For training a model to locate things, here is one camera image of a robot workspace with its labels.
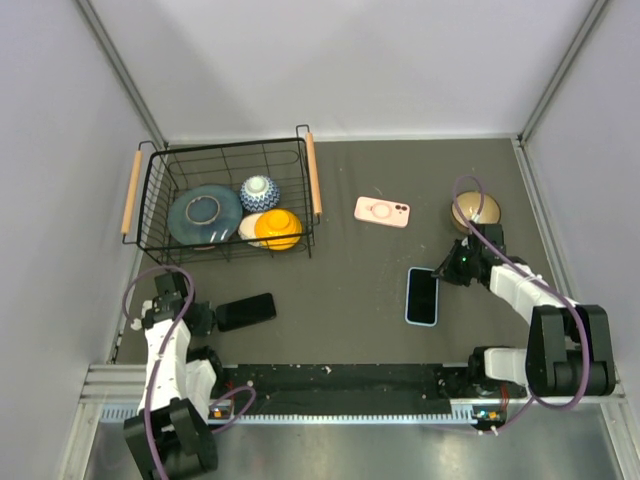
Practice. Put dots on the dark blue ceramic plate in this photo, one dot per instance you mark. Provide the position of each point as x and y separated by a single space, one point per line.
205 215

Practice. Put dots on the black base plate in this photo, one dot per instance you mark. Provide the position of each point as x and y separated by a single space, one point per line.
359 388

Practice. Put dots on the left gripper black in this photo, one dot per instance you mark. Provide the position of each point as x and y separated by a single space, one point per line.
208 319

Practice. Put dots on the black wire basket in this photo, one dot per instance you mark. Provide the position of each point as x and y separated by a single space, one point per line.
169 172

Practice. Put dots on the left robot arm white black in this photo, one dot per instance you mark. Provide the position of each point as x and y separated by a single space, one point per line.
169 436

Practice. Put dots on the wooden basket handle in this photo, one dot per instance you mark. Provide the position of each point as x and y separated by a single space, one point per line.
313 174
131 193

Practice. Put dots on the yellow bowl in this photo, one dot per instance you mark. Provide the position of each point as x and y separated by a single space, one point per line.
278 229

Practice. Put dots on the gold brown bowl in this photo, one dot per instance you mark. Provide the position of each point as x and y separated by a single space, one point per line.
474 206

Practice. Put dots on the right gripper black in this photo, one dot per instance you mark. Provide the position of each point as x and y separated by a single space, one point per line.
447 268

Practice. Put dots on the pink phone case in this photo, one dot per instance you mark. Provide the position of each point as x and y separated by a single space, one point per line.
382 212

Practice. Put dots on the blue white patterned bowl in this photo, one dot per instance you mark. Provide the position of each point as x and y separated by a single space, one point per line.
259 194

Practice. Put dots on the left wooden basket handle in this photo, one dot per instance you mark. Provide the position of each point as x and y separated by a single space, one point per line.
131 193

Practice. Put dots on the white slotted cable duct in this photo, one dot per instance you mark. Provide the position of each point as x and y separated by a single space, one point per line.
458 414

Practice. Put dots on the black smartphone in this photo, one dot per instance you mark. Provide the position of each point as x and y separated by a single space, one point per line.
245 312

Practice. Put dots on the right wooden basket handle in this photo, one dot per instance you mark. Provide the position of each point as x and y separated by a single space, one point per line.
313 174

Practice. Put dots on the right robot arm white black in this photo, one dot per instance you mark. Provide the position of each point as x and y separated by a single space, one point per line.
569 349

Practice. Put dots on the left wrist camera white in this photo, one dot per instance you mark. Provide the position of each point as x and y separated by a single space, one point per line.
137 323

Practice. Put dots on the light blue phone case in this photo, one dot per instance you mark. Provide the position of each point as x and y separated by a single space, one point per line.
406 300

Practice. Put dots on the cream white bowl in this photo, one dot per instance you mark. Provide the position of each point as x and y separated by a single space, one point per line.
246 229

